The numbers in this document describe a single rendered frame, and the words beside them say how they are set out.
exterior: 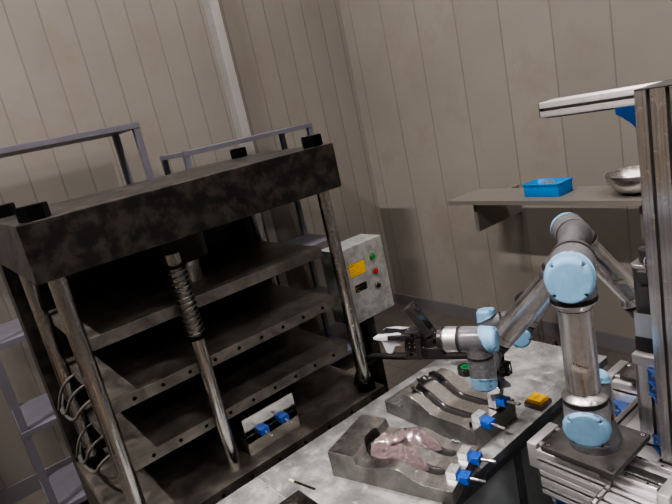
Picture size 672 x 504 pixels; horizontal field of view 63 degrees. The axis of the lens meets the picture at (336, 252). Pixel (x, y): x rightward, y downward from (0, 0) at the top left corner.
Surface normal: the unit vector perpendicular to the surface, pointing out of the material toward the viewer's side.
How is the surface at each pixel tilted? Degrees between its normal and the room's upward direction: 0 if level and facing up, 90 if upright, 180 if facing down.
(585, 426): 98
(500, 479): 90
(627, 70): 90
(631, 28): 90
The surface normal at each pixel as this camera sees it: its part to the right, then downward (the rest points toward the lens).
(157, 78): 0.60, 0.07
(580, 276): -0.48, 0.18
